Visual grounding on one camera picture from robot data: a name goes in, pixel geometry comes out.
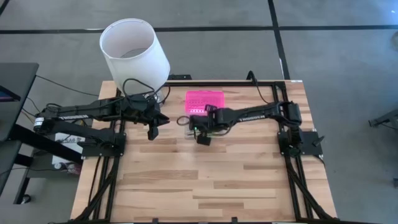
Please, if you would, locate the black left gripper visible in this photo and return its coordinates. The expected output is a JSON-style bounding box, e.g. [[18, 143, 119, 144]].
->
[[123, 104, 170, 141]]

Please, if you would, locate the pink lidded clear supply box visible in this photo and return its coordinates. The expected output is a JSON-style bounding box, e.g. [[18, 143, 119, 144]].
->
[[184, 90, 228, 140]]

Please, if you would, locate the clear plastic storage box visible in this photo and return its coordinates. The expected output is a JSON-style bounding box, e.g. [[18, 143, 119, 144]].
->
[[73, 80, 340, 224]]

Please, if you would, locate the white printed cardboard box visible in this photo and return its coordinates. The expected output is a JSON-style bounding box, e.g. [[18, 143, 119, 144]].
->
[[51, 132, 87, 166]]

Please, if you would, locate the black power strip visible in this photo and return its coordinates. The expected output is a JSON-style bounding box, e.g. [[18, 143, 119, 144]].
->
[[169, 73, 193, 81]]

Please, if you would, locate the white shade silver table lamp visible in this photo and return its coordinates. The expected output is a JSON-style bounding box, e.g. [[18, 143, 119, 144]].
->
[[99, 17, 171, 104]]

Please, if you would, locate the black desk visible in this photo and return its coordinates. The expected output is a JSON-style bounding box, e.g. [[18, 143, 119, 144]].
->
[[0, 62, 40, 197]]

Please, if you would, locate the dark laptop screen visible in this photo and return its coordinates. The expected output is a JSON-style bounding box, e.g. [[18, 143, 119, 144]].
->
[[0, 85, 22, 103]]

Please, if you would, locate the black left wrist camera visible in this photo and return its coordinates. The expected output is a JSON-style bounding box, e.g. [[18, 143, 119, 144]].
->
[[128, 94, 149, 110]]

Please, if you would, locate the black power cable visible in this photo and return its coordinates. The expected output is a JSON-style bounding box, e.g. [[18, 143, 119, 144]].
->
[[246, 70, 280, 105]]

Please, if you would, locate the long black cable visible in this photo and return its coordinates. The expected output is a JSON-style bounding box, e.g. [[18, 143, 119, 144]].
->
[[35, 74, 100, 97]]

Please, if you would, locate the black desk leg frame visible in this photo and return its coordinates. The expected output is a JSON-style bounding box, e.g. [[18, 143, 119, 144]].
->
[[9, 123, 85, 205]]

